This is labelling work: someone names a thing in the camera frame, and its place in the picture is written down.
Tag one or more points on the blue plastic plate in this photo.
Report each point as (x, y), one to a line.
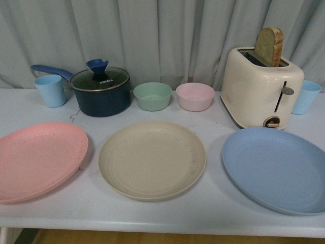
(277, 169)

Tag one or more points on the pink plastic plate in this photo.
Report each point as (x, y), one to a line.
(37, 159)

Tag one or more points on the green plastic bowl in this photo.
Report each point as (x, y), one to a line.
(152, 96)

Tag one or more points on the pink plastic bowl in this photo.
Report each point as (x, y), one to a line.
(195, 97)

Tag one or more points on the beige plastic plate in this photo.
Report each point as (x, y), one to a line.
(152, 160)

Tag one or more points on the dark blue saucepan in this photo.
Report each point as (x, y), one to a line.
(95, 104)

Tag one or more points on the glass lid with blue knob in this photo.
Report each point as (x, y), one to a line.
(99, 77)

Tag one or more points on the grey curtain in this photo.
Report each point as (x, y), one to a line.
(155, 41)

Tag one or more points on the cream white toaster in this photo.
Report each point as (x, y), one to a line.
(256, 95)

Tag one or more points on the light blue cup left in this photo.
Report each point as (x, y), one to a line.
(51, 90)

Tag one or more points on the light blue cup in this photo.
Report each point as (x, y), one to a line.
(308, 93)
(51, 90)

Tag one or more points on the bread slice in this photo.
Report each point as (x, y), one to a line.
(268, 46)

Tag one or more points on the light blue cup right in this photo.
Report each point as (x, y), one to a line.
(308, 93)

